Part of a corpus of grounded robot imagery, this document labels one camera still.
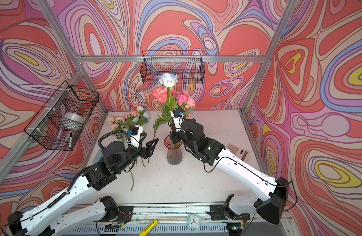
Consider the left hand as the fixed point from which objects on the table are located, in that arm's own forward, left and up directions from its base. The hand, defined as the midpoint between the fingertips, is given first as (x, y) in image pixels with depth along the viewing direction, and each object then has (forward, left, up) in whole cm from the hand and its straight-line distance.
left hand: (154, 137), depth 66 cm
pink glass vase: (+7, -8, -31) cm, 33 cm away
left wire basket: (+8, +46, +3) cm, 46 cm away
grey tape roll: (+13, +42, +1) cm, 44 cm away
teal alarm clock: (-29, -18, -29) cm, 45 cm away
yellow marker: (-32, +3, -30) cm, 43 cm away
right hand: (+5, -8, 0) cm, 9 cm away
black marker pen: (+2, +43, -6) cm, 43 cm away
